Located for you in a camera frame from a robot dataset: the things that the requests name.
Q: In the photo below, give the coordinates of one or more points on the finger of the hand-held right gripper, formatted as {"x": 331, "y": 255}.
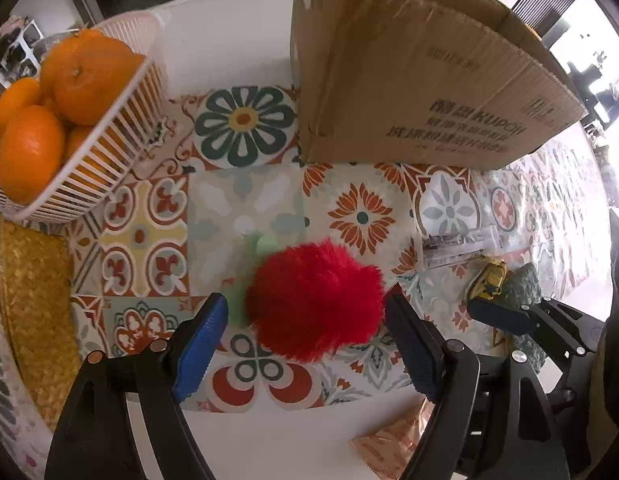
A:
{"x": 499, "y": 317}

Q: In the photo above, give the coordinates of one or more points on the black and white object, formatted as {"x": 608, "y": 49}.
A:
{"x": 19, "y": 45}

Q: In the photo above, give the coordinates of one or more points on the orange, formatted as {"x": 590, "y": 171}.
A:
{"x": 96, "y": 85}
{"x": 14, "y": 105}
{"x": 31, "y": 152}
{"x": 51, "y": 67}
{"x": 78, "y": 141}

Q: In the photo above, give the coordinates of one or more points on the yellow woven placemat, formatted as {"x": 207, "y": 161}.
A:
{"x": 34, "y": 310}

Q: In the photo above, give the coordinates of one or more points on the patterned floral tile tablecloth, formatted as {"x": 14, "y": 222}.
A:
{"x": 154, "y": 255}

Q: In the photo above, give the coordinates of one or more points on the orange snack packet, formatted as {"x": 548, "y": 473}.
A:
{"x": 389, "y": 447}

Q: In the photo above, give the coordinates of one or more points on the red fluffy plush strawberry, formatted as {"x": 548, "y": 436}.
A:
{"x": 314, "y": 300}

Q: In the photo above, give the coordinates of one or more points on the white plastic basket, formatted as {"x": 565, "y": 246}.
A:
{"x": 124, "y": 130}

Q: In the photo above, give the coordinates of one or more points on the white leaf-print cloth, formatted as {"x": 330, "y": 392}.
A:
{"x": 9, "y": 410}

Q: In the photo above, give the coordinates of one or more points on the grey-green plush toy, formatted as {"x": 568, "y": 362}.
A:
{"x": 522, "y": 285}

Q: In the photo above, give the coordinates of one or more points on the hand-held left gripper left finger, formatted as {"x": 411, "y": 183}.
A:
{"x": 202, "y": 345}

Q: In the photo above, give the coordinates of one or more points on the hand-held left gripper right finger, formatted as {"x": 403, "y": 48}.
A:
{"x": 414, "y": 352}

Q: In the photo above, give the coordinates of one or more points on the clear plastic packet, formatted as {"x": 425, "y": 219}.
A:
{"x": 454, "y": 247}

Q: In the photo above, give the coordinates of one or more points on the brown cardboard box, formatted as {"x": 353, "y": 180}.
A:
{"x": 414, "y": 70}

